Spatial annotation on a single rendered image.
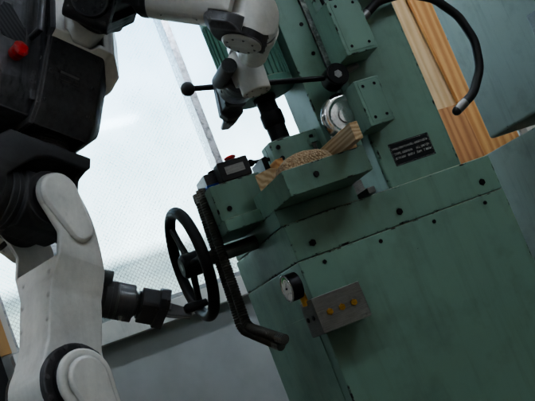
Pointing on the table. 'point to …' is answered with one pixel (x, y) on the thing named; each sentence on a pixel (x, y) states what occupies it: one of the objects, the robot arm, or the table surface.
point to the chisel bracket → (290, 145)
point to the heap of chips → (302, 159)
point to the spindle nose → (271, 116)
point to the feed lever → (337, 75)
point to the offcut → (265, 177)
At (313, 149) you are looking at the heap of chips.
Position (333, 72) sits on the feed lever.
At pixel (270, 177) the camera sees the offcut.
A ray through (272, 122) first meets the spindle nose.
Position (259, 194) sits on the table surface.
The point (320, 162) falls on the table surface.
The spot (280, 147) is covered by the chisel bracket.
